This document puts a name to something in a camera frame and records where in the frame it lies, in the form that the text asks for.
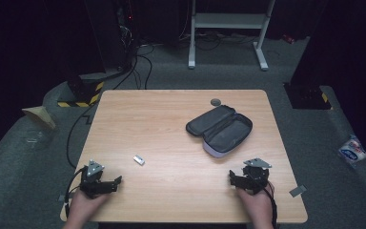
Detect person's left hand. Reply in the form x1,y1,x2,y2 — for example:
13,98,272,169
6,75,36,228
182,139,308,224
65,189,111,224

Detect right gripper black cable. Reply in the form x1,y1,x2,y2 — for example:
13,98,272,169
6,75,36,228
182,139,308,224
265,180,279,229

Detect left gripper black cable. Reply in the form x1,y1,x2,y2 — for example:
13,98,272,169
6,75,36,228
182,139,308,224
64,166,88,219

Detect yellow-black striped stand base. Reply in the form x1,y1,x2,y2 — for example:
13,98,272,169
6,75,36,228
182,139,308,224
56,80,106,109

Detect small red object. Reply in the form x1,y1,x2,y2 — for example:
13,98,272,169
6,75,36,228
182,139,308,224
281,33,296,45

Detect black floor cable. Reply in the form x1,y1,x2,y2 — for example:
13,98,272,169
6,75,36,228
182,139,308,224
66,44,154,170

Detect dark computer tower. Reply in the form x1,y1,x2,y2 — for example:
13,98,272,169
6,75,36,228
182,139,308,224
84,0,139,72

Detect black stand base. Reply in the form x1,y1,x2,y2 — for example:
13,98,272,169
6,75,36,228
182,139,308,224
283,82,334,111

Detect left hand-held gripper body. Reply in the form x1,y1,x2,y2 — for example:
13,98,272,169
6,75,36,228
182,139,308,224
79,159,119,200

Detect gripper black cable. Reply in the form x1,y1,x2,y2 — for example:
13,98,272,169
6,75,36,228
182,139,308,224
265,180,279,229
64,166,88,219

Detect grey tape piece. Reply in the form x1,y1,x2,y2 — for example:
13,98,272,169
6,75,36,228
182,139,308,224
288,184,308,198

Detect person's right hand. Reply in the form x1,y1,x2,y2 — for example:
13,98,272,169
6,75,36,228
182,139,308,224
235,181,275,225

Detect white metal stand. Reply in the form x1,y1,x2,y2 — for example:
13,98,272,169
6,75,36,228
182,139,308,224
187,0,276,72

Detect tan cardboard wedge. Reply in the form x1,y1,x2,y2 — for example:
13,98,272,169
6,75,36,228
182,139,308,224
21,105,57,131

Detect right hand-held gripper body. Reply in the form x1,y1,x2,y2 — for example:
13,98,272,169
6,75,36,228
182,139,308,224
236,157,273,196

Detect blue and white plastic packet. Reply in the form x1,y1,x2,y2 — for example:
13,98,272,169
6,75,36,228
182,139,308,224
336,135,366,165

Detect open dark grey pencil case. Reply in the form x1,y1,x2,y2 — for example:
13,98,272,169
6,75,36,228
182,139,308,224
185,104,254,158

